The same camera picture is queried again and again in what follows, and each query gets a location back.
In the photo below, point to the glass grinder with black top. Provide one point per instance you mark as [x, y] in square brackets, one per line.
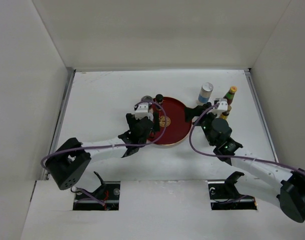
[147, 99]

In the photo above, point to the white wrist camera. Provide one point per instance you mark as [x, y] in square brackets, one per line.
[142, 110]
[221, 104]

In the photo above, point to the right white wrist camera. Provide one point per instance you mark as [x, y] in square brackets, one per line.
[221, 104]

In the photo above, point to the small black-capped spice bottle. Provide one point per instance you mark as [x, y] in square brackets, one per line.
[159, 98]

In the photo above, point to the blue-labelled silver-capped shaker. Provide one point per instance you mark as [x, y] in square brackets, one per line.
[205, 93]

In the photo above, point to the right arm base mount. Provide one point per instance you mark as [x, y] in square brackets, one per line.
[224, 196]

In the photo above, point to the jar with white lid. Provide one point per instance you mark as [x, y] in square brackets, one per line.
[151, 117]

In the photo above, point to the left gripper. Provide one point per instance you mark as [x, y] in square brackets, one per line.
[132, 120]

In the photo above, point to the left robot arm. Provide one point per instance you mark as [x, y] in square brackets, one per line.
[73, 164]

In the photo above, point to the small yellow-labelled bottle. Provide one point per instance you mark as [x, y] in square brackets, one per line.
[224, 115]

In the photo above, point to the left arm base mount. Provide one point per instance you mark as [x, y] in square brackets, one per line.
[105, 198]

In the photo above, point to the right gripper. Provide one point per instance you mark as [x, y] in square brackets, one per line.
[190, 112]

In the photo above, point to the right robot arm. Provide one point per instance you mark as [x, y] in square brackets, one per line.
[273, 182]

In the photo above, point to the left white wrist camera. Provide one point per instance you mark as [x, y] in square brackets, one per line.
[142, 110]

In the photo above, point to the red round tray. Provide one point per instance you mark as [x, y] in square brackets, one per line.
[177, 129]

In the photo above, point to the red sauce bottle yellow cap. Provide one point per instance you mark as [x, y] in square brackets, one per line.
[229, 96]

